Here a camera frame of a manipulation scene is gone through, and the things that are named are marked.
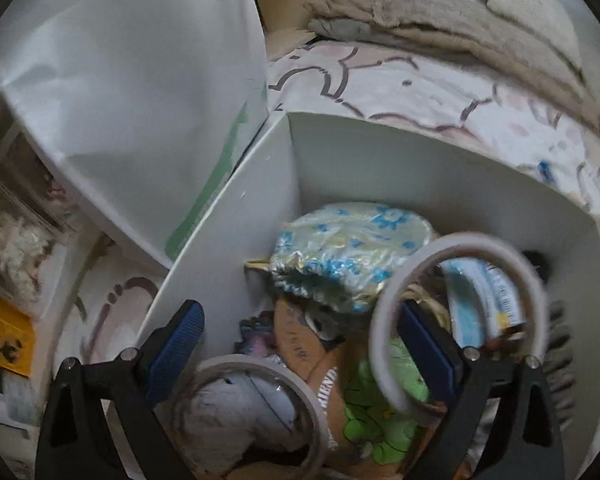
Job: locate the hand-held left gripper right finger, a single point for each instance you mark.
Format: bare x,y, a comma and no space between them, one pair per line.
425,345

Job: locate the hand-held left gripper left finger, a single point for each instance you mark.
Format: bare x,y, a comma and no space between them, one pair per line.
175,345

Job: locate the thin white tape roll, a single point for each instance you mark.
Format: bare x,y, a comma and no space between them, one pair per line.
381,332

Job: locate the white storage box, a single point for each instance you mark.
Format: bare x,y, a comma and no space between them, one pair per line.
430,175

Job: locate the wide translucent tape roll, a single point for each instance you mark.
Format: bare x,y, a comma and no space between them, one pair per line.
240,363

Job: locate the blue white plastic packet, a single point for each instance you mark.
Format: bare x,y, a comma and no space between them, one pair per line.
480,300

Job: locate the green cartoon packet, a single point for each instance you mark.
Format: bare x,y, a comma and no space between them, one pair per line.
380,410

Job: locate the white crumpled cloth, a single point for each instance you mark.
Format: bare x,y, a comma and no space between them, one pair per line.
230,415

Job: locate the brown cloth pouch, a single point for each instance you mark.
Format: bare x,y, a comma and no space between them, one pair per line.
300,345

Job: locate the blue floral shower cap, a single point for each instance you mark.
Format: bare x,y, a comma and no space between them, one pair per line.
350,245

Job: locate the wooden display cabinet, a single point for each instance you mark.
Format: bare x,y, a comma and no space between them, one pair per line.
47,290

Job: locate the yellow printed card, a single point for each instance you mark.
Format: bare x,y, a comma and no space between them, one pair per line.
12,335

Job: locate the white fluffy doll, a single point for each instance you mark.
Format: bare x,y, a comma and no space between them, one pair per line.
15,255

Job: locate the white non-woven bag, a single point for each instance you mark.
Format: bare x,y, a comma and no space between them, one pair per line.
130,85

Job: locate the beige quilted comforter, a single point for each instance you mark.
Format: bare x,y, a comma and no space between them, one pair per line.
455,25

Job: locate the grey cloth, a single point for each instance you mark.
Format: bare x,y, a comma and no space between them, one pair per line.
340,27

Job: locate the small beige fluffy pillow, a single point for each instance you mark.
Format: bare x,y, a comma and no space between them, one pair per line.
530,5

